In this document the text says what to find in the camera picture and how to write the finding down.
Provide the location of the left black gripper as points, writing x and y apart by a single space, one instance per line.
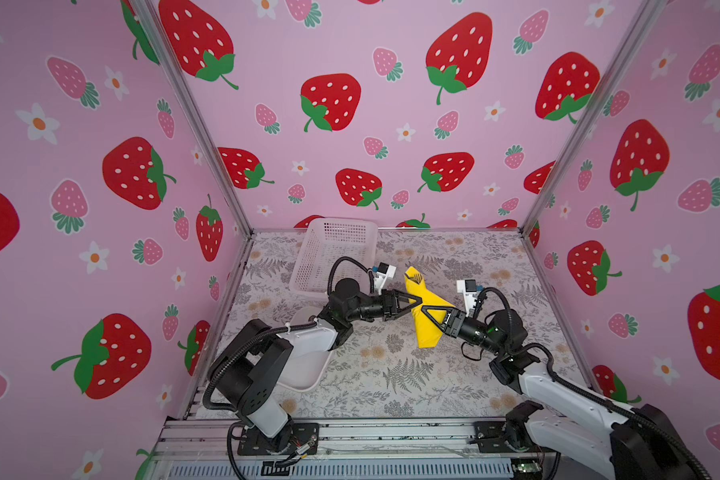
389 299

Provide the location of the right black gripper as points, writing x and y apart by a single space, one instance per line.
455 319

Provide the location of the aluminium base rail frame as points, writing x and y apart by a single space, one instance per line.
396 448

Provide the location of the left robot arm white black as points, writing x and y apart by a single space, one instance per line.
243 377

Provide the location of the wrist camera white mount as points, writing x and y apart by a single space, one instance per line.
469 289
381 276

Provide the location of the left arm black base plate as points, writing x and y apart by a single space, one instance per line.
299 437

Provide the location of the yellow paper napkin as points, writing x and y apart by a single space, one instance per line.
430 314

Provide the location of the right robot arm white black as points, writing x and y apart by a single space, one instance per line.
608 436

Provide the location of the white plastic perforated basket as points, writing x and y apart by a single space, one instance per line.
326 240

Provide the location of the white oval ceramic tray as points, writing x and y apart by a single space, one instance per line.
306 366

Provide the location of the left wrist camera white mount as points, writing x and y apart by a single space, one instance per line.
381 276

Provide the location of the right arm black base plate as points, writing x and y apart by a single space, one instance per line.
503 437

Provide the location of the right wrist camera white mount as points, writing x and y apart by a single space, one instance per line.
469 289

